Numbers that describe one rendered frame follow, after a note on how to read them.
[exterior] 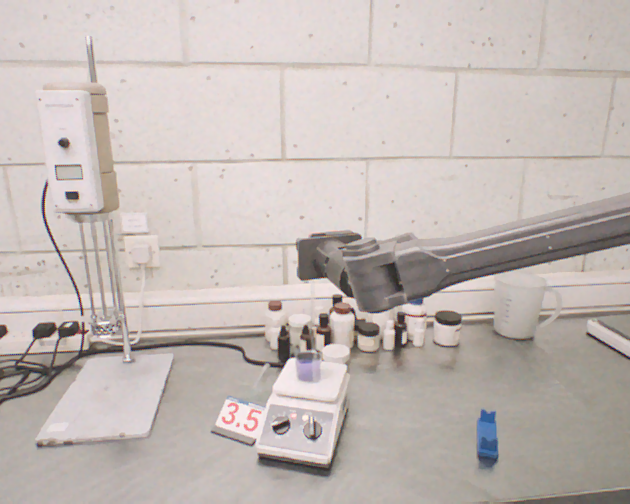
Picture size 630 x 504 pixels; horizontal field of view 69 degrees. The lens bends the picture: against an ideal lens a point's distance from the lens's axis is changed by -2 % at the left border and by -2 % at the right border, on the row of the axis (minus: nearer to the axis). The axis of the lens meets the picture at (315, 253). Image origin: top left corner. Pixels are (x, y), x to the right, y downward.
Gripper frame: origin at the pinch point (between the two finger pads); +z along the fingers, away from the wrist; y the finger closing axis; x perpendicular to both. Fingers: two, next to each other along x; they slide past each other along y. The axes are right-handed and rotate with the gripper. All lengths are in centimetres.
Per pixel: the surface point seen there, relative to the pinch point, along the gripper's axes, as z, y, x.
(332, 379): -1.0, -3.4, 26.4
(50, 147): 15.1, 40.0, -16.4
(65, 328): 46, 49, 28
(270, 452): -8.1, 10.4, 33.3
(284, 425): -6.4, 7.4, 30.0
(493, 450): -19.5, -25.7, 34.3
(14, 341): 48, 61, 31
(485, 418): -12.4, -29.6, 33.6
